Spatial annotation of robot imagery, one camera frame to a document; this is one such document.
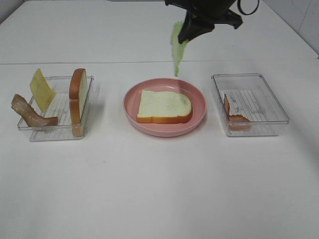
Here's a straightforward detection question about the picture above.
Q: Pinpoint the bacon strip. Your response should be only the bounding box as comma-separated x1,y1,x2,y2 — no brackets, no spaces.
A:
11,94,58,127
223,94,251,131

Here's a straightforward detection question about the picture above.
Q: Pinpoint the bread slice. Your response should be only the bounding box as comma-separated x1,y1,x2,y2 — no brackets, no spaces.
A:
137,90,192,124
69,68,88,137

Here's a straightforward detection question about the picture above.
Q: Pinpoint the green lettuce leaf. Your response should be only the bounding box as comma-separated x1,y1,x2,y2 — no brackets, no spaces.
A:
170,21,189,77

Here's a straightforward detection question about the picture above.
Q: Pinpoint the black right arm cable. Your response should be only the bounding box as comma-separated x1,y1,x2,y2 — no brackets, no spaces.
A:
236,0,260,15

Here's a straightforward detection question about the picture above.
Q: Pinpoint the yellow cheese slice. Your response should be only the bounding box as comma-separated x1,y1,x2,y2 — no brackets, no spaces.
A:
29,68,56,113

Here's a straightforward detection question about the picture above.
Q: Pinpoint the right clear plastic tray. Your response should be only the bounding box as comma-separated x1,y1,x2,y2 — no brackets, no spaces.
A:
211,73,289,137

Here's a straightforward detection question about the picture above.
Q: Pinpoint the left clear plastic tray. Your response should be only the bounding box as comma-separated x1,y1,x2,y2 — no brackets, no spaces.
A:
17,75,96,141

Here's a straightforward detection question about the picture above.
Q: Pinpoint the pink round plate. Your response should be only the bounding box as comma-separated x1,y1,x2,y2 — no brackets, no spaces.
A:
123,78,207,137

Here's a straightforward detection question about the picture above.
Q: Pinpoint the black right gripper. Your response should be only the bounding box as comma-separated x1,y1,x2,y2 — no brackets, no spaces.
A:
164,0,243,43

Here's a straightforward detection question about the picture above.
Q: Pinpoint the clear plastic tray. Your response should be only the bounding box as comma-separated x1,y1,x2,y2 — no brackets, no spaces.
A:
211,73,289,137
17,75,96,141

